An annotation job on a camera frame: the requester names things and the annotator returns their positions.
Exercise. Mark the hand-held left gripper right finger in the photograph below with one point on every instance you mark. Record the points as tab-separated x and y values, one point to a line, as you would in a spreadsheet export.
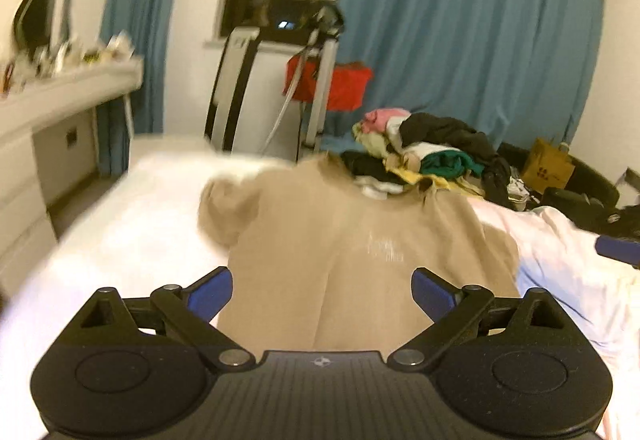
431	292

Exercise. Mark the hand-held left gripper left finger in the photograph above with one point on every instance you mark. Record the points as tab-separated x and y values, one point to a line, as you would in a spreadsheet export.
212	292

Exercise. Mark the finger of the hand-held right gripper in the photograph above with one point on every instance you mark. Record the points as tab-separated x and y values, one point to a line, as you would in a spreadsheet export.
617	247

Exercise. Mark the beige sweatshirt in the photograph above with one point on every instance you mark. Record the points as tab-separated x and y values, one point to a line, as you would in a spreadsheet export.
350	260

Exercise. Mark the pile of mixed clothes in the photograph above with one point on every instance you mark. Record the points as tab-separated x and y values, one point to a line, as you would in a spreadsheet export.
430	150

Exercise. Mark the yellow paper bag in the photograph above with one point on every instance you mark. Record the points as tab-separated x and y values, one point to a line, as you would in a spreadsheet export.
547	165

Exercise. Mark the red cloth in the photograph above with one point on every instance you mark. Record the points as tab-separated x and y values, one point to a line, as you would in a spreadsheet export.
340	83

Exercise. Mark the white desk with drawers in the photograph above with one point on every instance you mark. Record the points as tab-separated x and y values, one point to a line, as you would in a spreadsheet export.
45	130

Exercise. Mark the blue curtain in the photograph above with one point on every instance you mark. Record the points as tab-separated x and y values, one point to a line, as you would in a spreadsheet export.
137	25
470	20

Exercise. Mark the clutter of small desk things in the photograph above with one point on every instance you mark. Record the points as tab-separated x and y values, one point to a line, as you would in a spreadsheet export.
65	58

